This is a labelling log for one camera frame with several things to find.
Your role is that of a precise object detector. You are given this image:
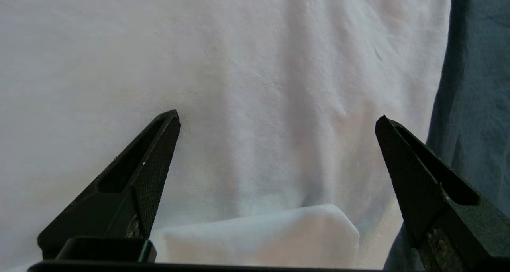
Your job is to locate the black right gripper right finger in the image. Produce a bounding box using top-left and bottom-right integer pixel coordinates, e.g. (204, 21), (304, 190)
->
(375, 115), (510, 272)

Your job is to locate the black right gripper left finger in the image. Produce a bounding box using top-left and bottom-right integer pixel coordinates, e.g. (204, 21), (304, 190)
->
(37, 110), (181, 263)

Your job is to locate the white t-shirt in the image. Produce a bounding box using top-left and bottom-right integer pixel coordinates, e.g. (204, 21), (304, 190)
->
(0, 0), (453, 270)

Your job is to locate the blue patterned bed sheet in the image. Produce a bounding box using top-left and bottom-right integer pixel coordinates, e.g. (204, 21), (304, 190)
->
(383, 0), (510, 272)

